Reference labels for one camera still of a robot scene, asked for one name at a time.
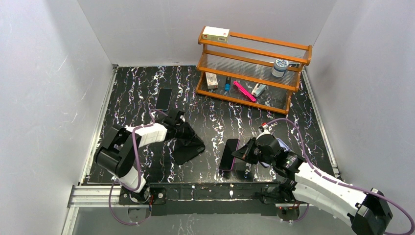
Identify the white teal stapler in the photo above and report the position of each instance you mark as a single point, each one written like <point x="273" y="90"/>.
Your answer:
<point x="258" y="89"/>

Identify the orange wooden shelf rack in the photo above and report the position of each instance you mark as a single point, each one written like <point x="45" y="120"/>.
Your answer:
<point x="249" y="60"/>

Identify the blue black marker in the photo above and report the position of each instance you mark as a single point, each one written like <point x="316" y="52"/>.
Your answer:
<point x="227" y="84"/>

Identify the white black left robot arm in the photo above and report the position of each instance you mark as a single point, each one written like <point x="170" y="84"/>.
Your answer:
<point x="118" y="150"/>

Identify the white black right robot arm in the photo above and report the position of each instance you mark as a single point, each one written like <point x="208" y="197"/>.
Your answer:
<point x="366" y="212"/>

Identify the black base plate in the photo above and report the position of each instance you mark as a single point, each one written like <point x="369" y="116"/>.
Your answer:
<point x="213" y="198"/>

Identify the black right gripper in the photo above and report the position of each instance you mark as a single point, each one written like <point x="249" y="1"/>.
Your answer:
<point x="245" y="152"/>

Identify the white green box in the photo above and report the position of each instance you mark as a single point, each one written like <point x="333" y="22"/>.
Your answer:
<point x="215" y="34"/>

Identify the pink comb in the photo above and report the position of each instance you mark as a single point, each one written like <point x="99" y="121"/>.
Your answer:
<point x="249" y="96"/>

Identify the aluminium rail frame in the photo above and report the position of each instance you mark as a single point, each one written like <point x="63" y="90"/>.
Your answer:
<point x="133" y="92"/>

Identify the black phone case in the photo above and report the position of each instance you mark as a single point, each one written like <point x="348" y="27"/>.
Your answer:
<point x="186" y="150"/>

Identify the blue white round jar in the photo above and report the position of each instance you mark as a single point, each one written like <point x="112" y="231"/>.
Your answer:
<point x="280" y="67"/>

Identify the pink-edged black smartphone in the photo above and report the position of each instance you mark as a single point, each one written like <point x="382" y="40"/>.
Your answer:
<point x="227" y="160"/>

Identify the small white staple box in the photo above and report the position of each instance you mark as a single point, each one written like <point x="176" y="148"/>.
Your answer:
<point x="211" y="80"/>

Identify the blue-edged black smartphone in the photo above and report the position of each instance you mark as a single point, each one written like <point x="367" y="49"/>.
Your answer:
<point x="163" y="100"/>

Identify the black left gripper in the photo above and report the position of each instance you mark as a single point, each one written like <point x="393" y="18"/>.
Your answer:
<point x="181" y="136"/>

